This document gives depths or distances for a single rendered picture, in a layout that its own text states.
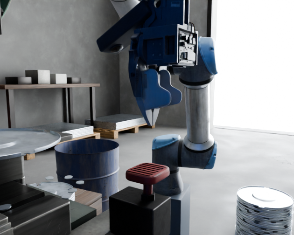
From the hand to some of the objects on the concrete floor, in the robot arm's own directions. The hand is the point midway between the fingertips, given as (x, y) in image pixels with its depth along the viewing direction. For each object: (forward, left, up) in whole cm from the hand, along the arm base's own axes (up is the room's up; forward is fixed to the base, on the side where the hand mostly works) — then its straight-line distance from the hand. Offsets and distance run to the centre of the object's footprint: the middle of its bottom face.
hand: (147, 117), depth 46 cm
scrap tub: (-108, -84, -85) cm, 161 cm away
